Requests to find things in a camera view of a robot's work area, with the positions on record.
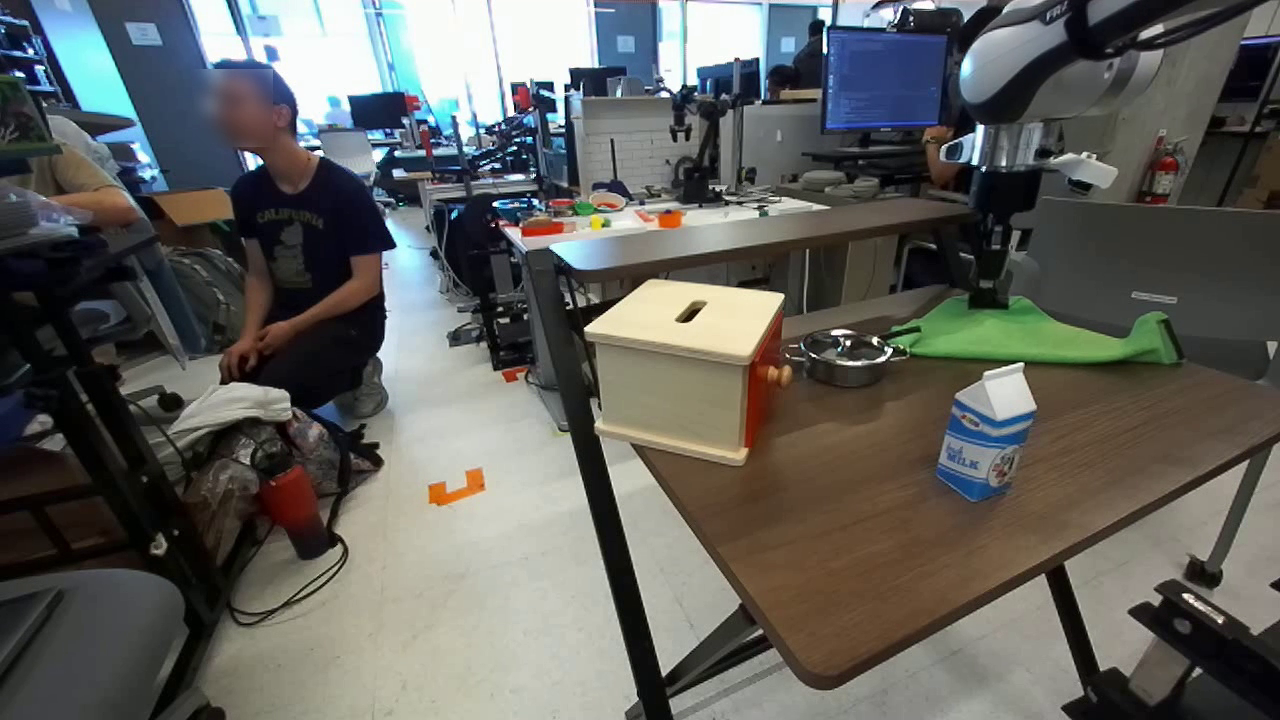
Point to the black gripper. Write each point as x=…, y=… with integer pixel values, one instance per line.
x=1006, y=213

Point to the green towel with black corners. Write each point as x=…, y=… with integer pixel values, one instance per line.
x=1015, y=339

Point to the black background robot arm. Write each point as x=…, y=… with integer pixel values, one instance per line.
x=694, y=140

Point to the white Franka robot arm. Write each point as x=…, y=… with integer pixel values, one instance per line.
x=1027, y=62

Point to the blue white milk carton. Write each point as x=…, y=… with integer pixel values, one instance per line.
x=986, y=445

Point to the small metal pot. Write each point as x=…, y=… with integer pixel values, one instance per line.
x=840, y=363

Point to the red fire extinguisher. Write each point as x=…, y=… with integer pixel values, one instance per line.
x=1167, y=169

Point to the blue screen computer monitor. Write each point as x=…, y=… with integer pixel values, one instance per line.
x=881, y=82

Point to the white work table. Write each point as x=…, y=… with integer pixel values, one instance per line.
x=726, y=211

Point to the brown wooden table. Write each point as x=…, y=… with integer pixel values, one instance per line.
x=865, y=535

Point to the cream wooden box orange knob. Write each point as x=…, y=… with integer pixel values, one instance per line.
x=680, y=387

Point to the orange tabletop item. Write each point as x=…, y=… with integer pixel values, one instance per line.
x=669, y=219

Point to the green tabletop item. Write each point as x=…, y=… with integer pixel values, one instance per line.
x=590, y=211

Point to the black metal stand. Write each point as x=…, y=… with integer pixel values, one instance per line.
x=1203, y=634

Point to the red-orange tabletop item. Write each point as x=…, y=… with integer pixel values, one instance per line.
x=543, y=226

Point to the small dark monitor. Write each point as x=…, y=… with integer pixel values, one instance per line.
x=376, y=109

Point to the person in dark t-shirt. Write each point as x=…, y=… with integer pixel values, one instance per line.
x=315, y=242

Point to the red cup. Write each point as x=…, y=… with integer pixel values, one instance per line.
x=288, y=505

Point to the white cloth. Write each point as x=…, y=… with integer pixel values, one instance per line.
x=232, y=406

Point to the cardboard box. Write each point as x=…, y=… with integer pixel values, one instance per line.
x=199, y=205

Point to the black equipment cart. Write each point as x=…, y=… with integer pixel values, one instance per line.
x=81, y=387

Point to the person in tan shirt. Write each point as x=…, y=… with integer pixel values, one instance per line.
x=75, y=172

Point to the grey cushioned seat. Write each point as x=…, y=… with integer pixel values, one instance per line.
x=93, y=647

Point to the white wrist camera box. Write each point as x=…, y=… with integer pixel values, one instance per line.
x=1081, y=169

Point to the orange floor bracket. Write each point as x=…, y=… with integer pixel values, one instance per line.
x=459, y=491

